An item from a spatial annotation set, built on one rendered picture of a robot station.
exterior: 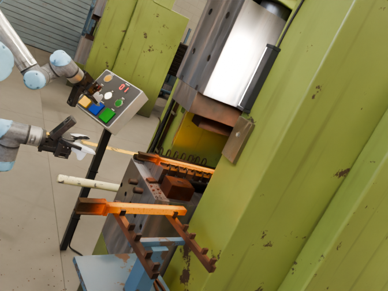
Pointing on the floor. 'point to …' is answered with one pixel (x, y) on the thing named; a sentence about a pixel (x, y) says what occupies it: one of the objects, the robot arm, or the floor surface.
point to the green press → (134, 44)
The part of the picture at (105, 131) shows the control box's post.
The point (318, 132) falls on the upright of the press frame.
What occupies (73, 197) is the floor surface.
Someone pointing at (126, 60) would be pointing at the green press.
